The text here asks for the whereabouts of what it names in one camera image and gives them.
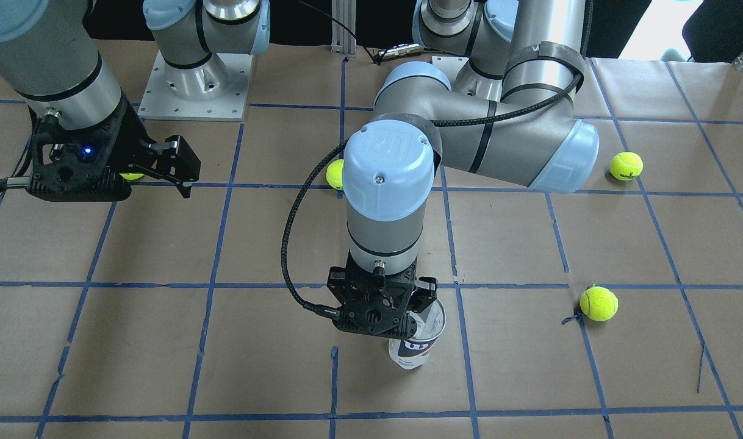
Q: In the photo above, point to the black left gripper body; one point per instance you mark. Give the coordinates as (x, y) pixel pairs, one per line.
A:
(427, 288)

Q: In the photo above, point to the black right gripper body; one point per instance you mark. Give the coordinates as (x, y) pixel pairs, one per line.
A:
(132, 141)

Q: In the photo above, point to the clear Wilson tennis ball can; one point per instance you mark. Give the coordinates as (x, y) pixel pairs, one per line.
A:
(414, 351)

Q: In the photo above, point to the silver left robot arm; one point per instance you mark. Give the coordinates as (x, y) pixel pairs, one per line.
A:
(508, 115)

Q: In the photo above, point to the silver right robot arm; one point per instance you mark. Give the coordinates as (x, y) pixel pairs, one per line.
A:
(49, 59)

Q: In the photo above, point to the yellow tennis ball front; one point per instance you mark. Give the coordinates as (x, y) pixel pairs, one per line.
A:
(132, 176)

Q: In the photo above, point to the yellow tennis ball plain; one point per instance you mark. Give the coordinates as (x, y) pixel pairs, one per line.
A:
(334, 174)

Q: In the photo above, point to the yellow tennis ball with print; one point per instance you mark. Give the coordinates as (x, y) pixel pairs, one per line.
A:
(626, 166)

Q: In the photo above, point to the brown paper table cover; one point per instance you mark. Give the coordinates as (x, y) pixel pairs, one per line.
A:
(167, 317)

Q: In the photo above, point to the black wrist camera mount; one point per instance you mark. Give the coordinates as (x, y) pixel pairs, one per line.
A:
(351, 286)

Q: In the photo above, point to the aluminium frame post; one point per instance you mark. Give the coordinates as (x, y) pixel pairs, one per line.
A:
(343, 40)

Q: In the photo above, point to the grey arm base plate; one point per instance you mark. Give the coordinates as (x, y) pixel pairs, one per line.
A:
(451, 66)

